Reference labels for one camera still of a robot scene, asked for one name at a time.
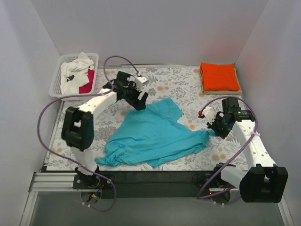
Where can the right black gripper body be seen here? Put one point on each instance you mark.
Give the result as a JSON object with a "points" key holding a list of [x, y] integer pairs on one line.
{"points": [[217, 125]]}

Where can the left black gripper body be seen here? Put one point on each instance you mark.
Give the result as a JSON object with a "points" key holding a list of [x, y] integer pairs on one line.
{"points": [[132, 97]]}

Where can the teal t shirt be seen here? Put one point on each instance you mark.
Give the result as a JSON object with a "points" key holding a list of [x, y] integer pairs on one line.
{"points": [[153, 136]]}

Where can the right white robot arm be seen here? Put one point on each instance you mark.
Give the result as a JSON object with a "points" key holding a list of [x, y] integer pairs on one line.
{"points": [[263, 181]]}

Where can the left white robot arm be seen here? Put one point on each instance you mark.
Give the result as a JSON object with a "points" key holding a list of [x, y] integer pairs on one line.
{"points": [[78, 126]]}

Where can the magenta t shirt in basket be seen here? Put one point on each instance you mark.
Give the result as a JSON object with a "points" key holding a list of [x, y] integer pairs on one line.
{"points": [[87, 87]]}

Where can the folded orange t shirt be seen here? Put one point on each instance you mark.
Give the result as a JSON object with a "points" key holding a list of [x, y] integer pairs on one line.
{"points": [[219, 77]]}

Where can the white plastic laundry basket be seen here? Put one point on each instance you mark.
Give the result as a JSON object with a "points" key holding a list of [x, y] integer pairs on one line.
{"points": [[55, 91]]}

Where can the white t shirt in basket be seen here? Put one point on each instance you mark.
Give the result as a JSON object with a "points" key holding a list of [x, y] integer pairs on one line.
{"points": [[73, 74]]}

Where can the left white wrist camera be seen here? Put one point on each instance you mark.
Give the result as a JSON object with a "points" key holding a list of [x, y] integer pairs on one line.
{"points": [[140, 82]]}

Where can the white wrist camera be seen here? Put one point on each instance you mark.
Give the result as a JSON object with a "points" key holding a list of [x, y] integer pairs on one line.
{"points": [[140, 82], [209, 113]]}

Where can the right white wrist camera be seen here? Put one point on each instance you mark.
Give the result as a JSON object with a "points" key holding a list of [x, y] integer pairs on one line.
{"points": [[209, 113]]}

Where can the aluminium frame rail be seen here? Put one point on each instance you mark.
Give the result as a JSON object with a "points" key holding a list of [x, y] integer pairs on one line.
{"points": [[72, 181]]}

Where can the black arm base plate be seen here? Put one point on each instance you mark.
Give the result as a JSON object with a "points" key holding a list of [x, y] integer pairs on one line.
{"points": [[159, 191]]}

